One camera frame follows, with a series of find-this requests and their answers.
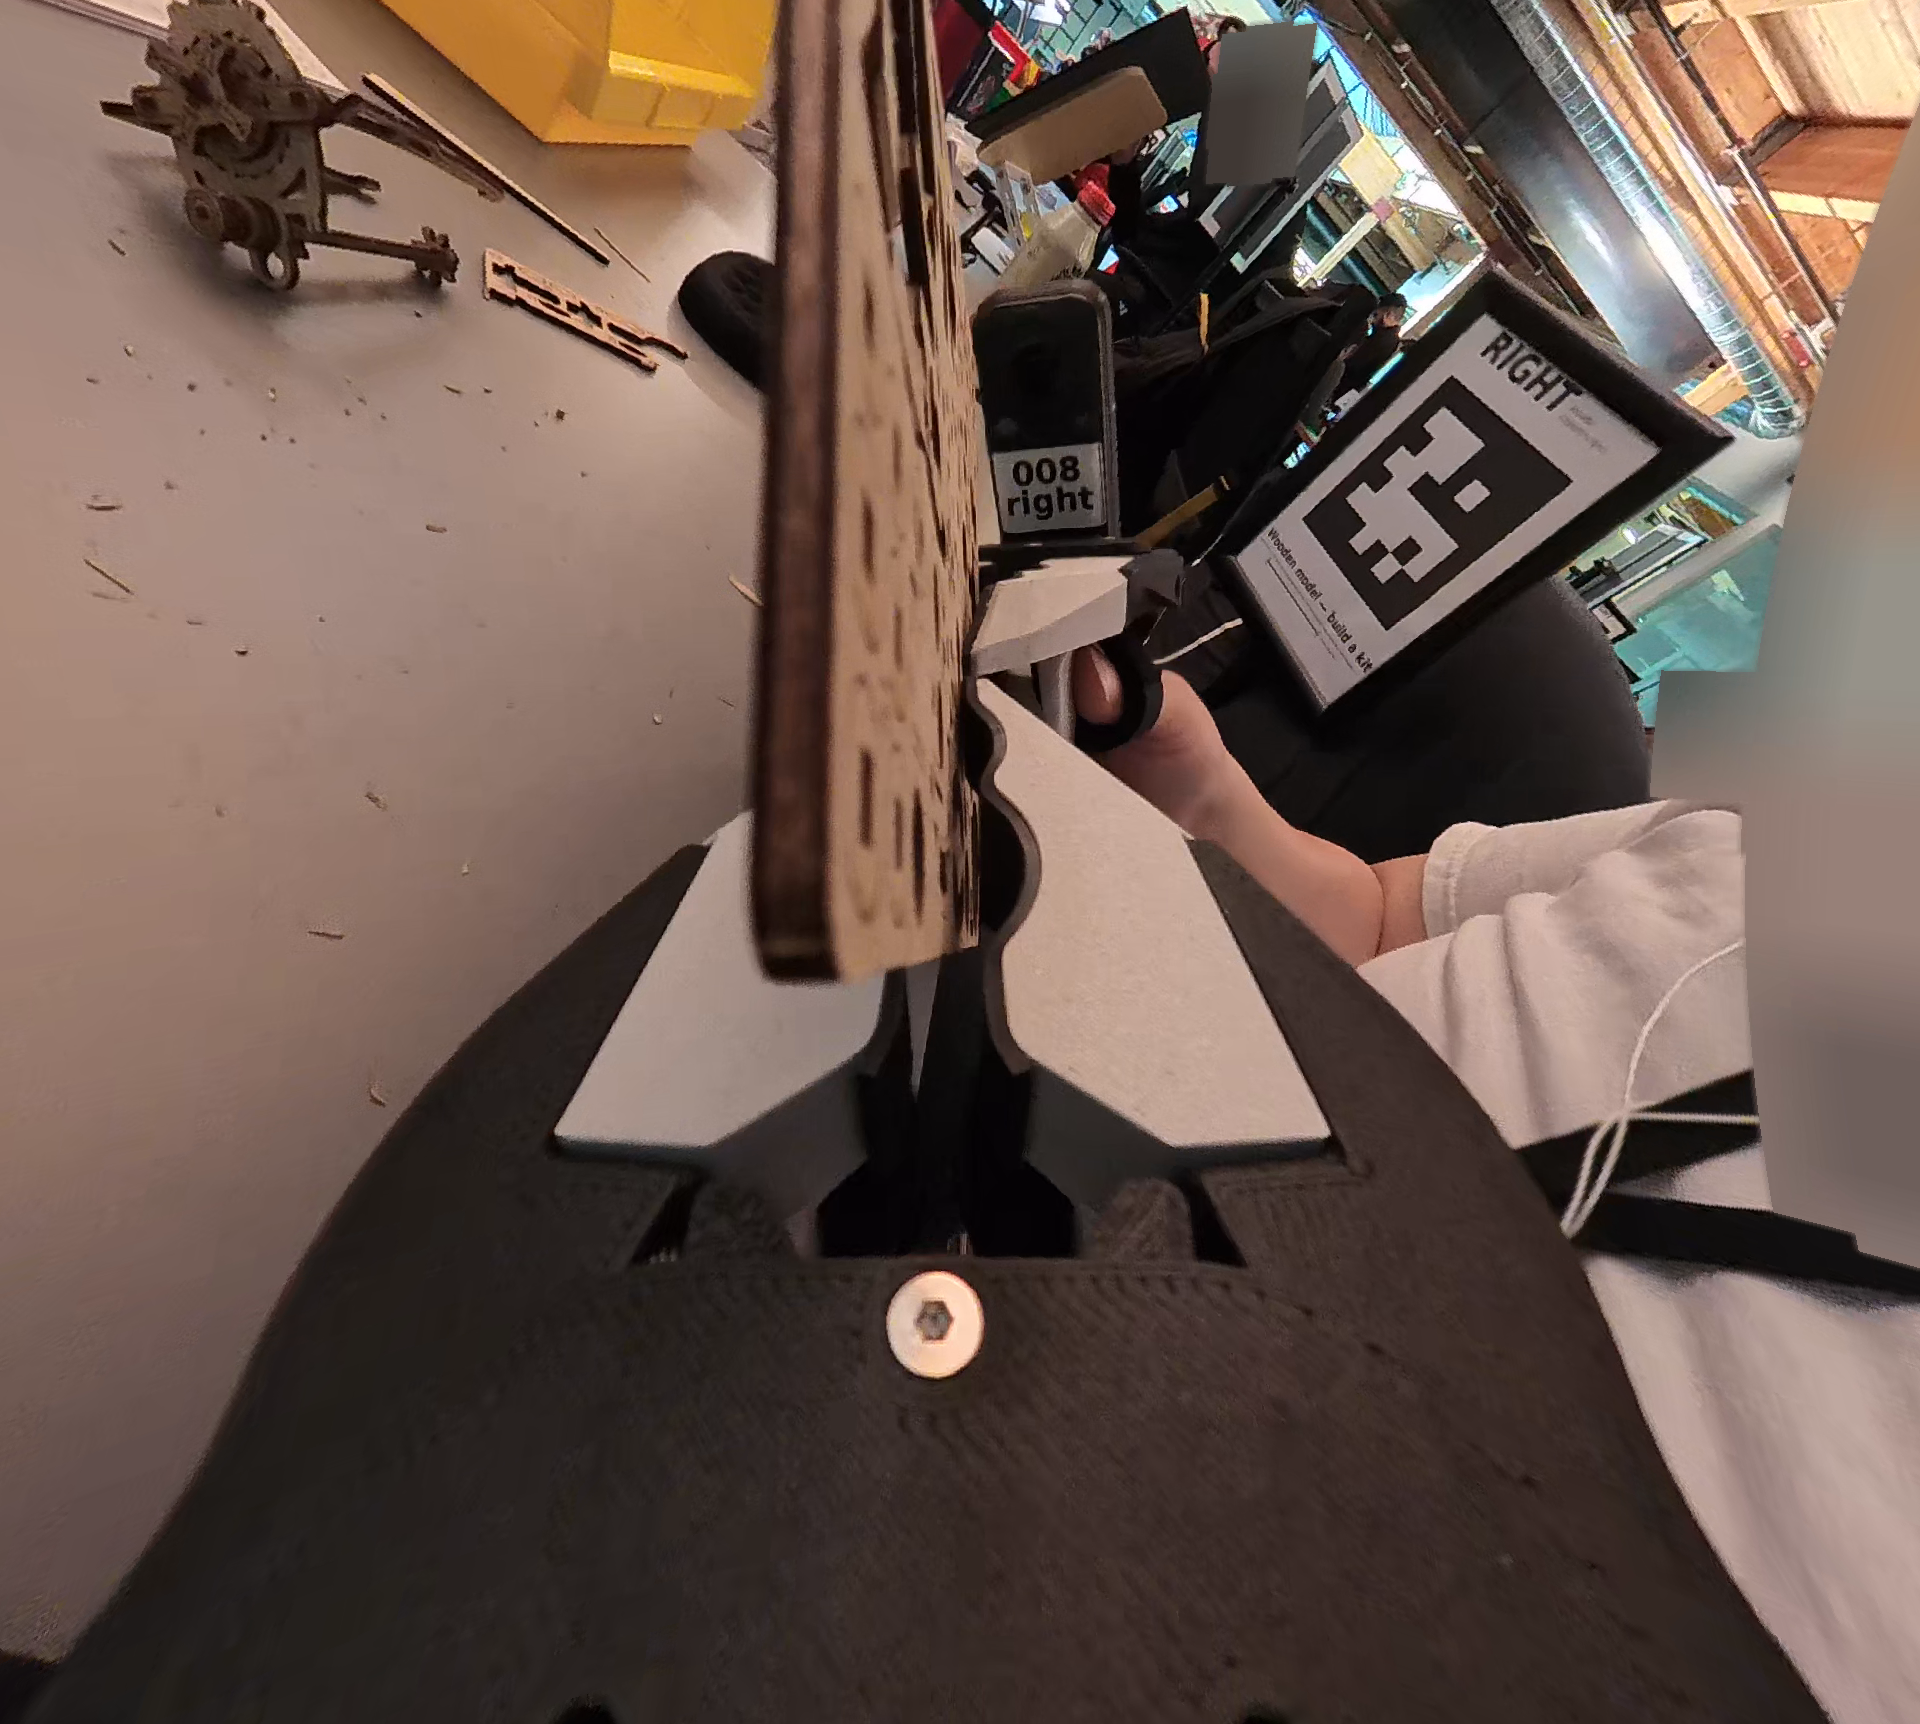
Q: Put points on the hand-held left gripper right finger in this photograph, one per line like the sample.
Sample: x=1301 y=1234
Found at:
x=1154 y=988

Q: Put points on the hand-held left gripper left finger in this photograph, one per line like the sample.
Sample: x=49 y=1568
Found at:
x=720 y=1048

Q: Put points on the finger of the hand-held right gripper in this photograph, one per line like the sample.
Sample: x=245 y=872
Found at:
x=1051 y=607

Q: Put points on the large laser-cut wooden parts sheet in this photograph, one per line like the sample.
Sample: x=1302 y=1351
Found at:
x=855 y=555

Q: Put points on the person's right forearm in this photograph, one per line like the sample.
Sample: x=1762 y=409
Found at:
x=1320 y=877

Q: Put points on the person's right hand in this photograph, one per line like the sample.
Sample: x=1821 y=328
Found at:
x=1185 y=765

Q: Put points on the person in white shirt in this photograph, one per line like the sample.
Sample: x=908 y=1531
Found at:
x=1575 y=1005

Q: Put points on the black mesh cushion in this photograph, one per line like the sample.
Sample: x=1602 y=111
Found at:
x=733 y=322

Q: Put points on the rounded wooden board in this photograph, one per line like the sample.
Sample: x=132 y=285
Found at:
x=1073 y=119

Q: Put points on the thin wooden splinter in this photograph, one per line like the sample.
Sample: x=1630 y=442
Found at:
x=621 y=254

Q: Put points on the thin wooden strip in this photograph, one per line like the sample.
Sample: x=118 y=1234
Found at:
x=481 y=165

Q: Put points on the dark wooden gear assembly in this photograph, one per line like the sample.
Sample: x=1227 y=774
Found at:
x=249 y=148

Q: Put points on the silver ventilation duct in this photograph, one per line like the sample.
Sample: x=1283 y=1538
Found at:
x=1590 y=88

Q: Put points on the narrow wooden offcut frame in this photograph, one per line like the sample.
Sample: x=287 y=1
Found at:
x=518 y=285

